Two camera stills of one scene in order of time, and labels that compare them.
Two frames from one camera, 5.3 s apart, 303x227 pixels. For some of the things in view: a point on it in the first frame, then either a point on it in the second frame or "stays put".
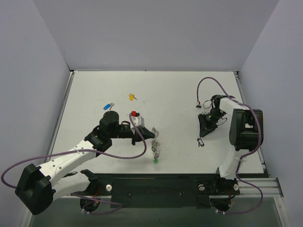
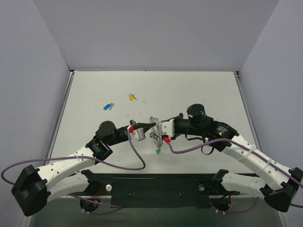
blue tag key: [107, 106] stays put
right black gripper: [209, 122] to [175, 126]
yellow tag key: [131, 97] stays put
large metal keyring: [155, 144] to [154, 133]
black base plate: [178, 190] stays put
